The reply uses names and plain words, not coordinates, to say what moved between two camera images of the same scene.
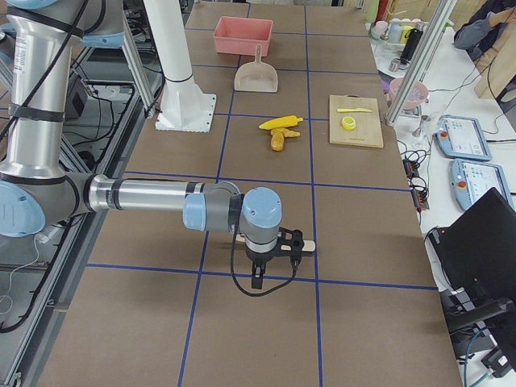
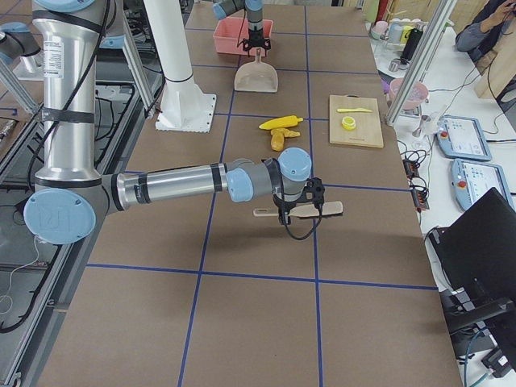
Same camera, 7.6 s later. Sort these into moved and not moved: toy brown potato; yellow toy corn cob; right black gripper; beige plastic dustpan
Moved: right black gripper
Not moved: toy brown potato; yellow toy corn cob; beige plastic dustpan
